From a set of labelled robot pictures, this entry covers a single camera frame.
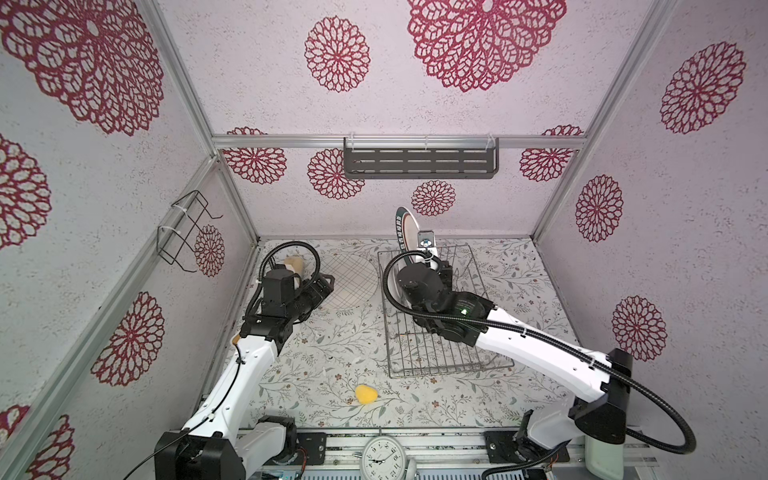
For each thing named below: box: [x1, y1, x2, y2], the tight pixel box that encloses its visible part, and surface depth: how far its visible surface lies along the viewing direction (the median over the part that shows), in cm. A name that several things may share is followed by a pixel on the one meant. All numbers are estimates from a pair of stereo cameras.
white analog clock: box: [361, 436, 406, 480], surface depth 70 cm
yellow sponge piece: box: [355, 385, 378, 405], surface depth 83 cm
